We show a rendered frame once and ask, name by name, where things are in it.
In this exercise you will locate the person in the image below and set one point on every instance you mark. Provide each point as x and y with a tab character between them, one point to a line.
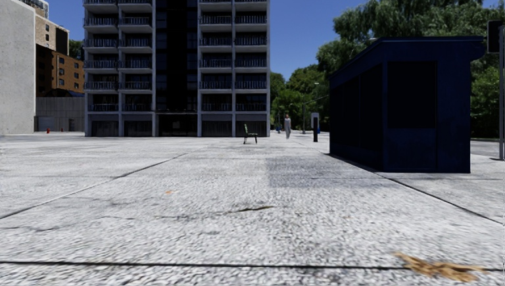
287	125

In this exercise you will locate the grey balcony tower building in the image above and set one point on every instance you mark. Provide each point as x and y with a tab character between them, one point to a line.
138	49

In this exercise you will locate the pale concrete building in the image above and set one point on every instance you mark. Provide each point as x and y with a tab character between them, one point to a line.
15	69

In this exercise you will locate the blue booth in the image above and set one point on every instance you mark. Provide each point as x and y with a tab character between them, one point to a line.
410	104

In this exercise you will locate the tree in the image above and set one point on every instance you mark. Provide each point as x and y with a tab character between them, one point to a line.
75	49

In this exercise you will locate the white box on a post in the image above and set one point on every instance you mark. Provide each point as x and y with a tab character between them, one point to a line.
315	122

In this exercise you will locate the brown brick building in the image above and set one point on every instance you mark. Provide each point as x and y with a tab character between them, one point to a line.
59	73

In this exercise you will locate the tan stone building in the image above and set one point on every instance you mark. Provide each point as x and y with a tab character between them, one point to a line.
49	33

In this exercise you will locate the trees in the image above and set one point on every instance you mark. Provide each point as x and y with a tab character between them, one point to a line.
414	14

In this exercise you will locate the traffic light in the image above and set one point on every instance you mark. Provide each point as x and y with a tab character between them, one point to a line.
501	88

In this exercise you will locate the green bench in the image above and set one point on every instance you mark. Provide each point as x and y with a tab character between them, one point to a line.
247	133

